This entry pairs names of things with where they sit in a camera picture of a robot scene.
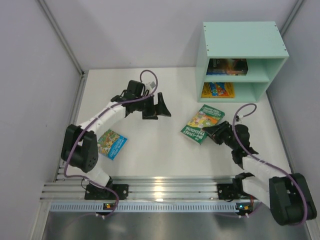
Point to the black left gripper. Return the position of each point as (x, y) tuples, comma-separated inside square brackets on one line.
[(152, 107)]

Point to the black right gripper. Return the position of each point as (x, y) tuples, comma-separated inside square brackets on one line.
[(219, 132)]

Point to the green Treehouse book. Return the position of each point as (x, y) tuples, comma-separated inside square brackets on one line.
[(207, 116)]

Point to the yellow 130-Storey Treehouse book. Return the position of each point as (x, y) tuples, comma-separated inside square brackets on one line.
[(218, 90)]

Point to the Animal Farm book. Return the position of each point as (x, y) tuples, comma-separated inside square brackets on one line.
[(216, 73)]

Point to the blue Treehouse book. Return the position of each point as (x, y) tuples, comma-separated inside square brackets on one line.
[(110, 144)]

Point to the Three Days to See book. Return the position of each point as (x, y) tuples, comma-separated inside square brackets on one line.
[(227, 64)]

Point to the A Tale of Two Cities book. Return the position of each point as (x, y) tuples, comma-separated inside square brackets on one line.
[(236, 72)]

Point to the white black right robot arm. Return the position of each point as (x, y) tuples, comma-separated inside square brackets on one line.
[(287, 195)]

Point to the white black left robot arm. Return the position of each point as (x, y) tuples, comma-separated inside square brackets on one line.
[(80, 145)]

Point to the mint green shelf cabinet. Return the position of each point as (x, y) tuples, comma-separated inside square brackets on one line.
[(246, 54)]

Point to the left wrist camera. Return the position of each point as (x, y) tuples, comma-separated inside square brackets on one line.
[(151, 86)]

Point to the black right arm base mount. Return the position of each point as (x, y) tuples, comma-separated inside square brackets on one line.
[(234, 190)]

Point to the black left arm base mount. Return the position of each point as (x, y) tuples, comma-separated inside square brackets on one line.
[(93, 192)]

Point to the aluminium rail frame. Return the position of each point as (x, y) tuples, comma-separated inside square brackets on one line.
[(158, 163)]

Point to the grey slotted cable duct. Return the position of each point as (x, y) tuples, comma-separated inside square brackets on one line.
[(151, 207)]

